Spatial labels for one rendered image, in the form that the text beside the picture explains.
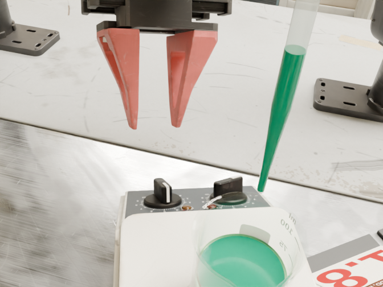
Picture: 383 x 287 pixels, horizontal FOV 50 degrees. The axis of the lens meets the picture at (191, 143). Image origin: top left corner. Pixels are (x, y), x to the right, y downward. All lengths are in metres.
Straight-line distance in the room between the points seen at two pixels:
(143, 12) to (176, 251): 0.16
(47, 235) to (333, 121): 0.36
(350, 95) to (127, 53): 0.38
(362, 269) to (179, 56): 0.23
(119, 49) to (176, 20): 0.04
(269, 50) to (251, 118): 0.19
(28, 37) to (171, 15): 0.43
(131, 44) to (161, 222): 0.12
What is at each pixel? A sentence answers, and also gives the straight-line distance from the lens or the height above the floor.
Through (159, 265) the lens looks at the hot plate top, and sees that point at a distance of 0.27.
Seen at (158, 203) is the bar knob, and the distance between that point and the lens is 0.34.
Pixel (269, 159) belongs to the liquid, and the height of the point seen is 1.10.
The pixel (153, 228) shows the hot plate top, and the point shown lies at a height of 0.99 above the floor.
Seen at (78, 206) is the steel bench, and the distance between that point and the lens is 0.42.
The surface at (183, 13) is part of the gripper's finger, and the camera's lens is 0.30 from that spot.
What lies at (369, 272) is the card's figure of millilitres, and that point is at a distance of 0.37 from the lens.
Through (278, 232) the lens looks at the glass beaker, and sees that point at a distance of 0.22.
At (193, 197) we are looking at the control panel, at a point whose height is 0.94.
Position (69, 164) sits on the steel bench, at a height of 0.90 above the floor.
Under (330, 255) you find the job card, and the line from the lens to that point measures 0.40.
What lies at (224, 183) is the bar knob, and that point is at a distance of 0.34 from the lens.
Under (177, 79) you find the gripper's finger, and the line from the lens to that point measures 0.34.
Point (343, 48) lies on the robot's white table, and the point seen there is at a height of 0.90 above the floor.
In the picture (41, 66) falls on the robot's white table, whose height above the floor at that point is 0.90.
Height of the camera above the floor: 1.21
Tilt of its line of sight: 41 degrees down
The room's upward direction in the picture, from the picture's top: 4 degrees clockwise
